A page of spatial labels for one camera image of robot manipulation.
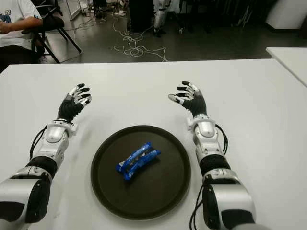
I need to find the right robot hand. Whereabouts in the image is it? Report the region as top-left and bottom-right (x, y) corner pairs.
(167, 80), (208, 118)

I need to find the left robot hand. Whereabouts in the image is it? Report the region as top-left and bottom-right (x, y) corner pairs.
(57, 83), (92, 124)

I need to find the blue Oreo packet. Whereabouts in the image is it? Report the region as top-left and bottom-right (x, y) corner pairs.
(116, 141), (162, 182)

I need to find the black folding chair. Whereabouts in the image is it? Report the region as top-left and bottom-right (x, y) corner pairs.
(23, 0), (82, 64)

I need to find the seated person white t-shirt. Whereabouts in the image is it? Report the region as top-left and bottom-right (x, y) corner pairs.
(0, 0), (44, 72)

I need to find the round dark brown tray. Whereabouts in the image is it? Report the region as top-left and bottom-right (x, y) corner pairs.
(90, 124), (192, 220)

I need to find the white side table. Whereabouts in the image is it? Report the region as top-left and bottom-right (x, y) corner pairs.
(265, 47), (307, 88)

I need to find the black cabinet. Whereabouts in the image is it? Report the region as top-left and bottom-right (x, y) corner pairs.
(129, 0), (155, 33)

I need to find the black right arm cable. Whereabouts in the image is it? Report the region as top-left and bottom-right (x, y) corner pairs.
(189, 123), (230, 230)

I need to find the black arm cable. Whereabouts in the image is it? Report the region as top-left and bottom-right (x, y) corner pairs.
(189, 123), (230, 230)
(28, 126), (47, 161)

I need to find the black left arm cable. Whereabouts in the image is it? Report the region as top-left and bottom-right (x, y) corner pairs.
(28, 126), (47, 161)

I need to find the white cable on floor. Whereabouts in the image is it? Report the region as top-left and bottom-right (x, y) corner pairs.
(112, 14), (170, 62)

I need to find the white curved pedestal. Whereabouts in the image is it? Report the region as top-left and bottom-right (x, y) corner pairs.
(265, 0), (307, 31)

